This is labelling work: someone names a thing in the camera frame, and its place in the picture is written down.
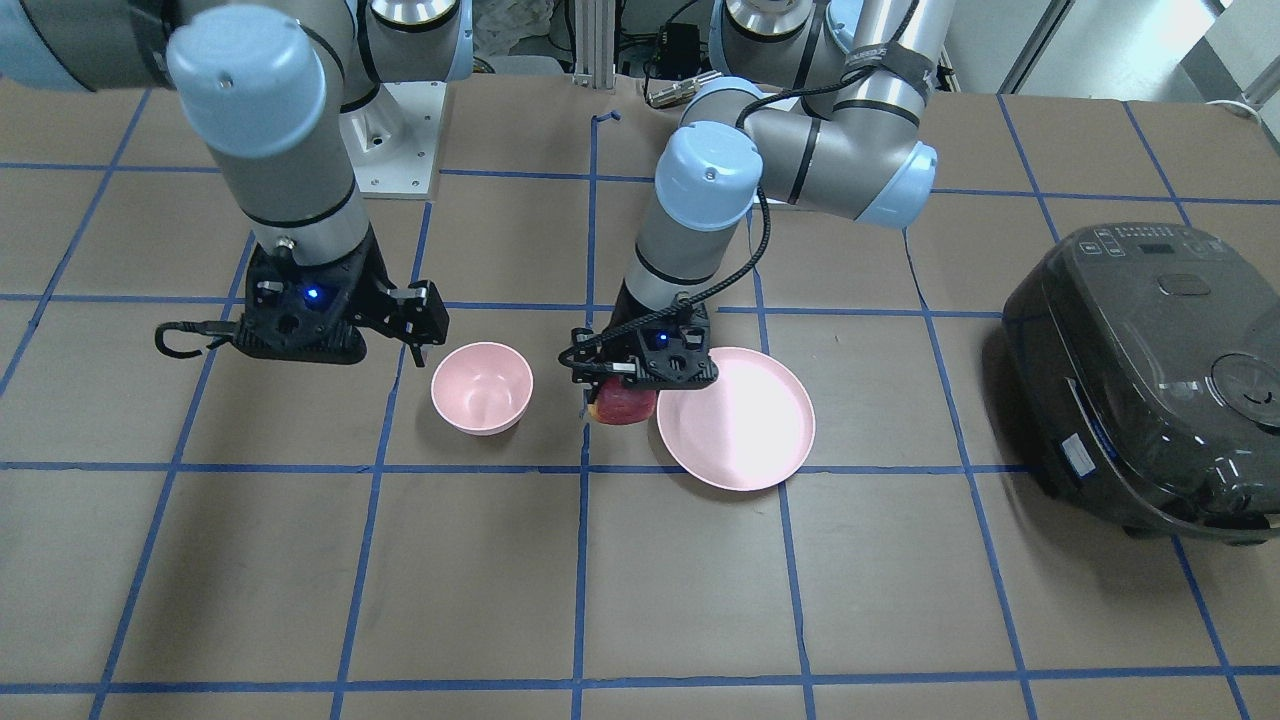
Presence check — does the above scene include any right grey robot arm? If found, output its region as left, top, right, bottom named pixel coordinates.
left=3, top=1, right=474, bottom=365

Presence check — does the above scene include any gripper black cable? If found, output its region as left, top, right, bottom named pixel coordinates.
left=154, top=318, right=246, bottom=359
left=561, top=0, right=925, bottom=373

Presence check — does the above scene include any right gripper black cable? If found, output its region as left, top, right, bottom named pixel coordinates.
left=154, top=318, right=246, bottom=359

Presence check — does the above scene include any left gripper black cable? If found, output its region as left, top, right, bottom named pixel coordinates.
left=561, top=0, right=925, bottom=373

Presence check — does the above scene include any pink plate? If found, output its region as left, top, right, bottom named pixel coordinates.
left=655, top=347, right=817, bottom=492

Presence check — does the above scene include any dark grey rice cooker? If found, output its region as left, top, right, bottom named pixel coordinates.
left=1002, top=222, right=1279, bottom=546

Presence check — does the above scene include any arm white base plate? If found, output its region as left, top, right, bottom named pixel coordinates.
left=340, top=81, right=448, bottom=200

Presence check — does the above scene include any red apple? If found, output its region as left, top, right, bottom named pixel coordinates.
left=588, top=383, right=658, bottom=427

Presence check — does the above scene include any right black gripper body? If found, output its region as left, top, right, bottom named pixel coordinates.
left=232, top=227, right=393, bottom=365

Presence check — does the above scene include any aluminium frame post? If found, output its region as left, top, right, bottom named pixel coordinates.
left=572, top=0, right=617, bottom=94

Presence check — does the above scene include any pink bowl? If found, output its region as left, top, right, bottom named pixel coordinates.
left=430, top=342, right=535, bottom=436

